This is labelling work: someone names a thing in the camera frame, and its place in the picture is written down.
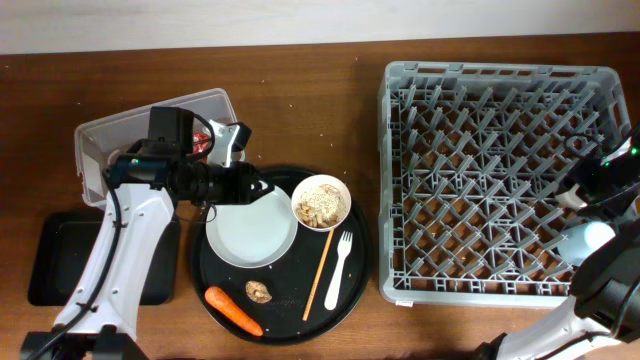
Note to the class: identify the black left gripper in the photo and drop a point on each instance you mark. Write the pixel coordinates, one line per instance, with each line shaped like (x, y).
(241, 191)

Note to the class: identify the orange carrot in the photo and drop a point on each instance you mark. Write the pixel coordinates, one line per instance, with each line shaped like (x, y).
(220, 301)

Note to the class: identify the red snack wrapper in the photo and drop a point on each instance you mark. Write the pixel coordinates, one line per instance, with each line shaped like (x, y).
(201, 142)

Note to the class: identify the pale grey plate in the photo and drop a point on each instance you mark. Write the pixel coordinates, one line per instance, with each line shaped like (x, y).
(253, 235)

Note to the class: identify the brown walnut shell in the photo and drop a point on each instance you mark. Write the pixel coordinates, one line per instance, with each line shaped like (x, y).
(257, 292)

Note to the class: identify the grey plastic dishwasher rack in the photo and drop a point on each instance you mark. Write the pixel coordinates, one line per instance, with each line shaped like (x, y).
(471, 156)

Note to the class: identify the white plastic fork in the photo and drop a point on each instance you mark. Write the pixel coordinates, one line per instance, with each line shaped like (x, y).
(343, 250)

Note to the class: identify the pink bowl with food scraps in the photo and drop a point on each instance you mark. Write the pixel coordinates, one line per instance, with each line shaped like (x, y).
(321, 202)

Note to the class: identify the light blue cup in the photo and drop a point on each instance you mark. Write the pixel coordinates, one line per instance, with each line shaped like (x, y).
(579, 242)

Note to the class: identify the rectangular black tray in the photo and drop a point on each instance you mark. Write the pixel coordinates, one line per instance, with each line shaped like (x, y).
(66, 241)

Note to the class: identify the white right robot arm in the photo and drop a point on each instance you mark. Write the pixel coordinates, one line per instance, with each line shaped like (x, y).
(602, 308)

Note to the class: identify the round black tray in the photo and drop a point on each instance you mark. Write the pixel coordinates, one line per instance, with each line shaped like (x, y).
(289, 281)

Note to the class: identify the clear plastic waste bin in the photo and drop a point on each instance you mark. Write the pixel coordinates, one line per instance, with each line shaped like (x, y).
(99, 142)

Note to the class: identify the wooden chopstick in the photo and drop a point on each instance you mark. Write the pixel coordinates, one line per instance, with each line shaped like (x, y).
(318, 274)

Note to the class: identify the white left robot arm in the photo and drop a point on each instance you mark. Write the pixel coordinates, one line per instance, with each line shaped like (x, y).
(144, 186)

